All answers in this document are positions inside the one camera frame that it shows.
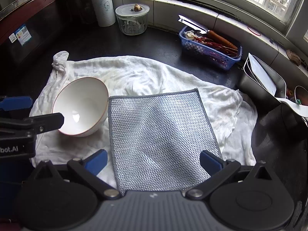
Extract brown ginger piece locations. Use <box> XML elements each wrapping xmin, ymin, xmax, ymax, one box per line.
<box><xmin>286</xmin><ymin>50</ymin><xmax>302</xmax><ymax>66</ymax></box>

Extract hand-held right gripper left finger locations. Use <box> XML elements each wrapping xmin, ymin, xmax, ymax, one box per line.
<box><xmin>24</xmin><ymin>149</ymin><xmax>122</xmax><ymax>201</ymax></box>

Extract white bowl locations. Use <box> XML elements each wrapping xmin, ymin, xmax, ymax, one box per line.
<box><xmin>52</xmin><ymin>77</ymin><xmax>109</xmax><ymax>137</ymax></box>

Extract blue energy label sticker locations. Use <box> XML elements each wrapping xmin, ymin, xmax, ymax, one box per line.
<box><xmin>9</xmin><ymin>24</ymin><xmax>32</xmax><ymax>46</ymax></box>

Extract rectangular steel pan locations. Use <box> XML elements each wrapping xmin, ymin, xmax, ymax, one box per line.
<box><xmin>237</xmin><ymin>53</ymin><xmax>287</xmax><ymax>112</ymax></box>

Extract glass jar with lid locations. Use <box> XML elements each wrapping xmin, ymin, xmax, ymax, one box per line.
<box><xmin>115</xmin><ymin>3</ymin><xmax>150</xmax><ymax>36</ymax></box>

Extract white cotton cloth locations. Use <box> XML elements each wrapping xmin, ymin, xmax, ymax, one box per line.
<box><xmin>29</xmin><ymin>51</ymin><xmax>258</xmax><ymax>190</ymax></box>

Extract wooden handled serrated knife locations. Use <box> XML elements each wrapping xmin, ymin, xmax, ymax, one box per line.
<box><xmin>178</xmin><ymin>14</ymin><xmax>239</xmax><ymax>50</ymax></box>

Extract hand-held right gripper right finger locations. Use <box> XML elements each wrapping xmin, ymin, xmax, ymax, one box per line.
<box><xmin>185</xmin><ymin>150</ymin><xmax>280</xmax><ymax>201</ymax></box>

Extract white paper towel roll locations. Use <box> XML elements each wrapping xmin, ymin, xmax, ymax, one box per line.
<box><xmin>88</xmin><ymin>0</ymin><xmax>116</xmax><ymax>27</ymax></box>

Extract grey mesh dishcloth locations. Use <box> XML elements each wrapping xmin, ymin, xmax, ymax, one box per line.
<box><xmin>107</xmin><ymin>89</ymin><xmax>223</xmax><ymax>196</ymax></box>

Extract dried red chilies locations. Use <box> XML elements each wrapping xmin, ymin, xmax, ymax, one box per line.
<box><xmin>194</xmin><ymin>37</ymin><xmax>239</xmax><ymax>59</ymax></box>

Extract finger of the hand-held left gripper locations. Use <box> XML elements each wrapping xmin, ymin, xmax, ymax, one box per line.
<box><xmin>0</xmin><ymin>113</ymin><xmax>64</xmax><ymax>137</ymax></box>
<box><xmin>0</xmin><ymin>96</ymin><xmax>33</xmax><ymax>112</ymax></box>

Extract dark red kitchen appliance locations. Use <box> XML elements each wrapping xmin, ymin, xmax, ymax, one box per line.
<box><xmin>0</xmin><ymin>0</ymin><xmax>66</xmax><ymax>65</ymax></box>

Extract blue plastic basket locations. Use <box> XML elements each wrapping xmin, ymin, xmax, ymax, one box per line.
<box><xmin>179</xmin><ymin>25</ymin><xmax>242</xmax><ymax>71</ymax></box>

